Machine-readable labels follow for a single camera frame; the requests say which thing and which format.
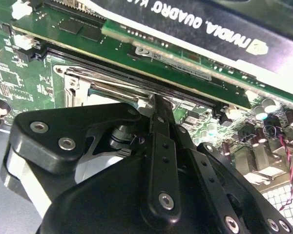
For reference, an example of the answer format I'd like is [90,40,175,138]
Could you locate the metal socket cover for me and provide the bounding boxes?
[52,63,157,112]

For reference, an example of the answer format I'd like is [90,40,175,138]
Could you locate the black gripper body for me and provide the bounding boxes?
[40,120,219,234]

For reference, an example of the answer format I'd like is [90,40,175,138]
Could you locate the thin metal locking lever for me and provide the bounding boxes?
[64,67,155,102]

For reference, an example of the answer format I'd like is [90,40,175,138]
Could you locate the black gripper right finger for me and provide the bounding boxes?
[172,103,293,234]

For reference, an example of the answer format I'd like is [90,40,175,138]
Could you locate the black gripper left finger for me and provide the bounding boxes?
[0,94,183,229]

